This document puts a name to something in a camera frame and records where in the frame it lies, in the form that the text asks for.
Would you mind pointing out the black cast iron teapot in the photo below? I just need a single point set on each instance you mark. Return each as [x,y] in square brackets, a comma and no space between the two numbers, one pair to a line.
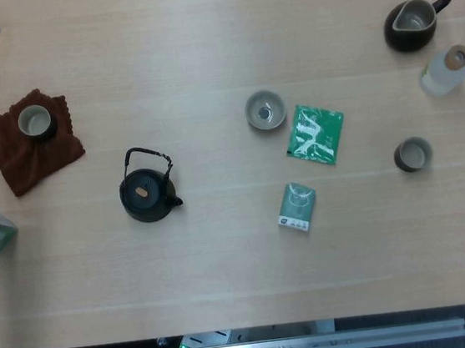
[144,196]

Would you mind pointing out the brown tea cloth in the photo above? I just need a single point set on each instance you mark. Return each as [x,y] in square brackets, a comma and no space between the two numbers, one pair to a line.
[34,167]

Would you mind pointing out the grey ceramic bowl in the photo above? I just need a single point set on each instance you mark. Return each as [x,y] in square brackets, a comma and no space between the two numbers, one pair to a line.
[265,111]

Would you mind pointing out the small green tea box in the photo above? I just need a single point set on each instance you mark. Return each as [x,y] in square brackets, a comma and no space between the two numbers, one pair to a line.
[297,208]

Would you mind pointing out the green foil tea sachet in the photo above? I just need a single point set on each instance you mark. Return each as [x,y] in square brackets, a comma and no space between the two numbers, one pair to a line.
[316,135]

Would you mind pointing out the frosted glass bottle wooden cap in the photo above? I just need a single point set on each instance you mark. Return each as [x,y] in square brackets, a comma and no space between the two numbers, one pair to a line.
[442,76]

